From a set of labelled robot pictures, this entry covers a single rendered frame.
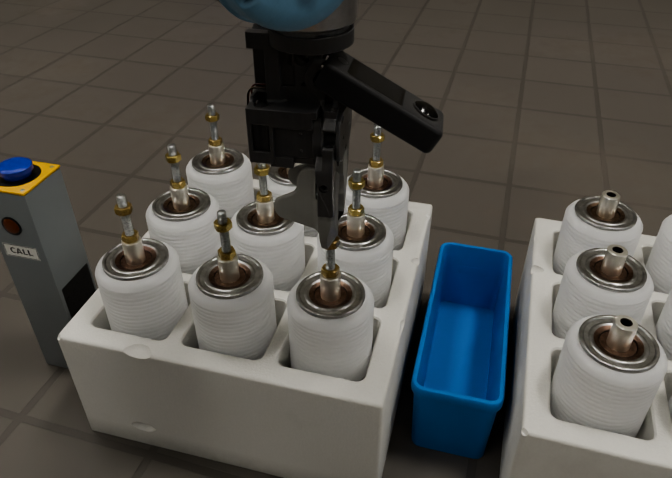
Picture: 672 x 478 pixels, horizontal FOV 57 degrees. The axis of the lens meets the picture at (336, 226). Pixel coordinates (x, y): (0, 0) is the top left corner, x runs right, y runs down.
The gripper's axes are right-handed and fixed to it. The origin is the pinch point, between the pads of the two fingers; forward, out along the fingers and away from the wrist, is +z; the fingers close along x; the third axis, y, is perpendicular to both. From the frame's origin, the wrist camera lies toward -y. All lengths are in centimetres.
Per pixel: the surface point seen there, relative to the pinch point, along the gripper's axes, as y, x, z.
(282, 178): 11.4, -22.1, 9.0
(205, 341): 14.6, 3.1, 15.9
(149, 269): 21.7, -0.4, 9.1
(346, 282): -0.9, -2.0, 9.1
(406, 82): 0, -120, 34
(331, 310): 0.0, 2.7, 9.0
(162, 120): 60, -84, 34
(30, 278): 41.4, -4.4, 16.8
